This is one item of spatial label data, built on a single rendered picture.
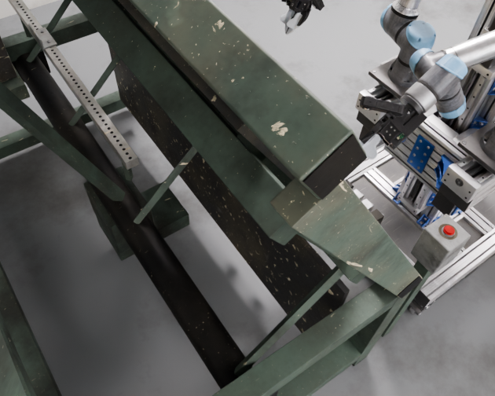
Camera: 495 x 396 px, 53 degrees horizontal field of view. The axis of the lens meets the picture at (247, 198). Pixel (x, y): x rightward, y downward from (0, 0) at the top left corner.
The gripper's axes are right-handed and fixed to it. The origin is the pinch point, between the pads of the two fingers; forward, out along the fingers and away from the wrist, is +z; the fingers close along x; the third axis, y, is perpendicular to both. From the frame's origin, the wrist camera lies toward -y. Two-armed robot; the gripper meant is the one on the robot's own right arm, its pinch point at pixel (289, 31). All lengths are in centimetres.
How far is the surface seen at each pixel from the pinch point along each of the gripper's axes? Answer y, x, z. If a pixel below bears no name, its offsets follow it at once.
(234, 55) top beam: 91, 65, -22
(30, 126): 83, -9, 48
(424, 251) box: -28, 83, 41
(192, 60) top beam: 93, 60, -18
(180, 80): 78, 42, -2
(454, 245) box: -26, 89, 30
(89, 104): 47, -36, 58
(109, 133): 48, -18, 58
